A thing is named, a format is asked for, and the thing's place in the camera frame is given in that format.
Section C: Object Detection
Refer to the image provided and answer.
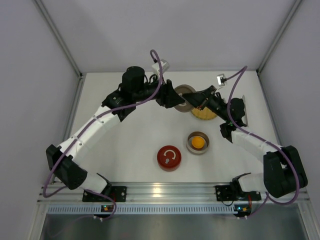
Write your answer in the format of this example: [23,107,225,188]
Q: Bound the steel tongs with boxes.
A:
[241,95,249,127]

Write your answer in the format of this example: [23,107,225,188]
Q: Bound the orange round fruit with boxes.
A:
[191,136,206,149]

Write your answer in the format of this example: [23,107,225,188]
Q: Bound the red round lid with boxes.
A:
[156,145,182,167]

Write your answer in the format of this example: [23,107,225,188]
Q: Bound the red-banded steel container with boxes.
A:
[159,164,180,172]

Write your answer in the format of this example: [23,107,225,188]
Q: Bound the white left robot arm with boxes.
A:
[45,66,184,197]

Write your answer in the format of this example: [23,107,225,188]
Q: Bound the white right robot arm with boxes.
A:
[181,86,308,198]

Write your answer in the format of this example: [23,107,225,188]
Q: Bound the round bamboo plate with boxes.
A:
[191,107,217,121]

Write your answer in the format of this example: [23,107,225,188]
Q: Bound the beige-banded steel container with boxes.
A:
[186,131,210,155]

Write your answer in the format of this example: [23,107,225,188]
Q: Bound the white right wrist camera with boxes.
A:
[216,73,227,87]

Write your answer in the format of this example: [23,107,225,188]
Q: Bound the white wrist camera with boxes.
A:
[216,73,227,87]
[152,59,170,77]

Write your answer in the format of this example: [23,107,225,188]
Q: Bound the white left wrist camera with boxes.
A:
[152,59,170,77]

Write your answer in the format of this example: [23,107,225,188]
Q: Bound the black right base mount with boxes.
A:
[214,184,262,202]

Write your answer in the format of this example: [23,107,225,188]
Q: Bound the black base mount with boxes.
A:
[82,186,127,203]
[214,184,262,202]

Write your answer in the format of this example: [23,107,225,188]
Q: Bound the aluminium rail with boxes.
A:
[37,181,311,204]

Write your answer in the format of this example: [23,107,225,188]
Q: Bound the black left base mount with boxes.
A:
[82,186,127,203]

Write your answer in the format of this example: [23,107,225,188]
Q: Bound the right aluminium frame post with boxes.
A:
[256,0,304,77]

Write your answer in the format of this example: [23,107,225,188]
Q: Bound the aluminium frame post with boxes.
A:
[32,0,83,79]
[256,0,304,77]

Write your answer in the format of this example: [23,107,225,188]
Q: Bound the slotted cable duct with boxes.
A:
[47,203,251,215]

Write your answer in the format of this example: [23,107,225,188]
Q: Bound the left aluminium frame post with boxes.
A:
[32,0,83,79]

